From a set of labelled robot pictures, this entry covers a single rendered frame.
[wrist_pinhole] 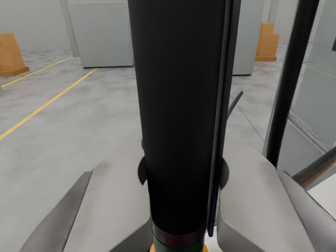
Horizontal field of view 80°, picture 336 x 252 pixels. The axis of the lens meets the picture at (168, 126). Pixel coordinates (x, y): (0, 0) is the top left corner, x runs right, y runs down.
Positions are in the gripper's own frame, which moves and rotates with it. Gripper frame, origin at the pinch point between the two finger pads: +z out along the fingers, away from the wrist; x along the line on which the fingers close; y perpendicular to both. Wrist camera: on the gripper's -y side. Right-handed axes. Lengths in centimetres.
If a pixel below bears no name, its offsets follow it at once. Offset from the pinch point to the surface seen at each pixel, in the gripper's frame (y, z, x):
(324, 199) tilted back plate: 28.8, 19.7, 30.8
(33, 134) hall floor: 151, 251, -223
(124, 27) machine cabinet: 28, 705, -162
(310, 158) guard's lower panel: 62, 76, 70
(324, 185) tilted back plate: 27.4, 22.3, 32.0
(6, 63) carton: 114, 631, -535
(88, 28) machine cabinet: 25, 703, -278
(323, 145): 51, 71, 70
